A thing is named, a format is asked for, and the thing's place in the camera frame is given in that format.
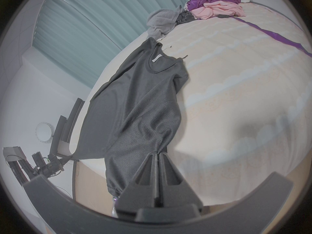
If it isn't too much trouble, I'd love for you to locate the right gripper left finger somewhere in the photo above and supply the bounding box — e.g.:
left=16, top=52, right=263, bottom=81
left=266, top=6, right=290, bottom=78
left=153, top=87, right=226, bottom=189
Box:
left=116, top=151, right=156, bottom=215

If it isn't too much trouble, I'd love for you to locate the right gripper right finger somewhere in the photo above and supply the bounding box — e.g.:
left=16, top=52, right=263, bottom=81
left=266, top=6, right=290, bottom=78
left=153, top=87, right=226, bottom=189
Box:
left=156, top=151, right=203, bottom=209

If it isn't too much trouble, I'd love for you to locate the black T-shirt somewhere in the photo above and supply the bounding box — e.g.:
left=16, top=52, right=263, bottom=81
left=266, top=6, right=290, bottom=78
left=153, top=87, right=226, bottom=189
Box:
left=74, top=37, right=189, bottom=197

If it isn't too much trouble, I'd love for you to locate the bed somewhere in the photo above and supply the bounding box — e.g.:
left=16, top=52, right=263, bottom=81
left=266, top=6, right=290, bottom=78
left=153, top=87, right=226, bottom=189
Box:
left=72, top=0, right=312, bottom=219

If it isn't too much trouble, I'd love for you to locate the blue-green curtain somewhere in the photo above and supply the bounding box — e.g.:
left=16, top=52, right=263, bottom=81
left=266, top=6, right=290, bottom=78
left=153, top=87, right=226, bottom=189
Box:
left=52, top=0, right=198, bottom=51
left=32, top=0, right=122, bottom=88

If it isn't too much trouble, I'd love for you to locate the grey garment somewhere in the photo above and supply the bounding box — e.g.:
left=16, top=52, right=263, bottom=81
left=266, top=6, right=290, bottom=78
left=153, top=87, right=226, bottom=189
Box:
left=146, top=5, right=182, bottom=39

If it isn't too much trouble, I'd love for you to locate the black patterned garment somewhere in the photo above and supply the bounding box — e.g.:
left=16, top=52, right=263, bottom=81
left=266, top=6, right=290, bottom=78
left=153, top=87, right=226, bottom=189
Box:
left=177, top=10, right=195, bottom=25

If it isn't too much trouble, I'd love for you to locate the pink garment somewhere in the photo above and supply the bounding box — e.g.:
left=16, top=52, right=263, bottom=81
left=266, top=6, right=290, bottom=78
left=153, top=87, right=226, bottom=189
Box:
left=191, top=0, right=246, bottom=20

